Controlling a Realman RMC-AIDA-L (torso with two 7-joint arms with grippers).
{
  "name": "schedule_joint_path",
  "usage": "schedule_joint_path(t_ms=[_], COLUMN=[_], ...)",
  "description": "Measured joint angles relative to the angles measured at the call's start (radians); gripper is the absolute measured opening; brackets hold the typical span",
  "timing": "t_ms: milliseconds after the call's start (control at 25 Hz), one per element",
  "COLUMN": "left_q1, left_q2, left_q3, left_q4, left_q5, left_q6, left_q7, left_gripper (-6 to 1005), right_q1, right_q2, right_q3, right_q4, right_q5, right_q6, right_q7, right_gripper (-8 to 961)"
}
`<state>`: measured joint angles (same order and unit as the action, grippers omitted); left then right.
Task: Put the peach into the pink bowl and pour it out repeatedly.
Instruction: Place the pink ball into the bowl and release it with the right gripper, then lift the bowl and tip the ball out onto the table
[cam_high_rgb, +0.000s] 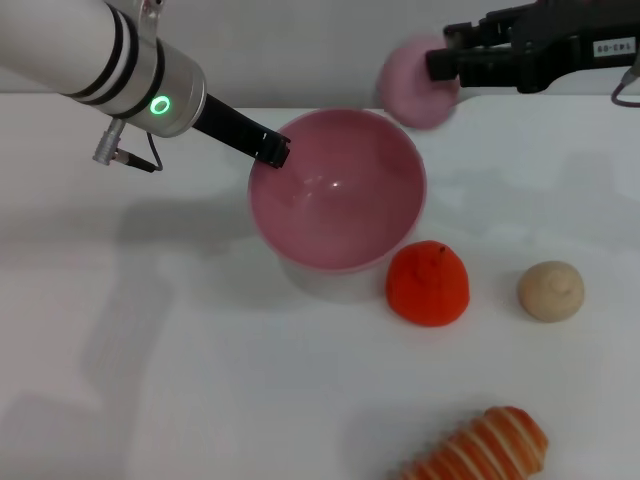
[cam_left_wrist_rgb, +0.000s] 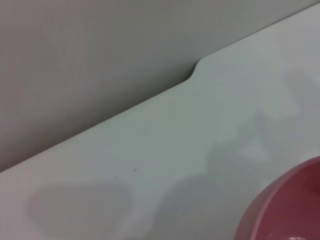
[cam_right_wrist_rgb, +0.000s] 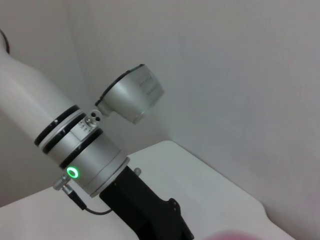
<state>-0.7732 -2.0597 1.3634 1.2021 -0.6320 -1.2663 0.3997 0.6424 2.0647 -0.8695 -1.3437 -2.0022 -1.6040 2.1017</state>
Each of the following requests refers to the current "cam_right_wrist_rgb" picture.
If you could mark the pink toy peach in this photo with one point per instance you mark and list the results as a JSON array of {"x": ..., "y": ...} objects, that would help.
[{"x": 250, "y": 236}]

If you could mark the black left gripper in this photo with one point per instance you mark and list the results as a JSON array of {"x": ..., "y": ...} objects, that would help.
[{"x": 140, "y": 210}]

